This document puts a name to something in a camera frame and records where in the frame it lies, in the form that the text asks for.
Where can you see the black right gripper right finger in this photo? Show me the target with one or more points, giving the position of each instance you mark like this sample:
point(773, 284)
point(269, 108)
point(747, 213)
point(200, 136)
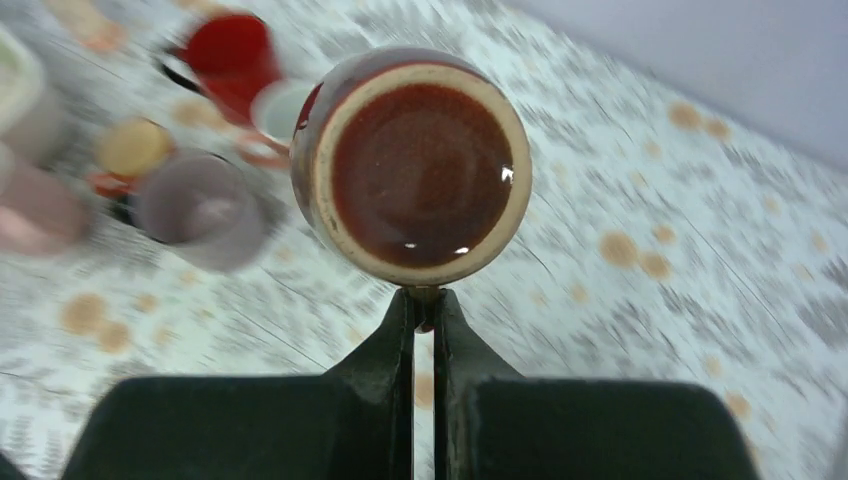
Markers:
point(491, 422)

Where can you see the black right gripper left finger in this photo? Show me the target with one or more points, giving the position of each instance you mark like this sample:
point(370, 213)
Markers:
point(353, 421)

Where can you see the lilac enamel mug black rim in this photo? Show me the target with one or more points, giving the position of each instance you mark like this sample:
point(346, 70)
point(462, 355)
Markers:
point(199, 205)

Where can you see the brown glazed ceramic mug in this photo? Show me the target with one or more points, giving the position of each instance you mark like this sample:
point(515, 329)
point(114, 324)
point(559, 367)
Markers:
point(412, 165)

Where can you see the small orange cup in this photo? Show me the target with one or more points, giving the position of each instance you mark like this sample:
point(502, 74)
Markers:
point(127, 151)

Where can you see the pale pink mug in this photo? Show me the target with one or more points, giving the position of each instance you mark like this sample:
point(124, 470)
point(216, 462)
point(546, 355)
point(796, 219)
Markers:
point(40, 215)

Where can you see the red enamel mug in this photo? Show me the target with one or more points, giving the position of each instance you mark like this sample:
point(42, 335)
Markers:
point(229, 59)

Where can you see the pink textured mug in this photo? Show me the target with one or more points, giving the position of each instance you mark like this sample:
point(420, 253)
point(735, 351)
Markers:
point(274, 115)

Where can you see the floral fern tablecloth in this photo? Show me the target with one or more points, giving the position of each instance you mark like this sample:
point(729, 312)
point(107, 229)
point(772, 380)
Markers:
point(661, 241)

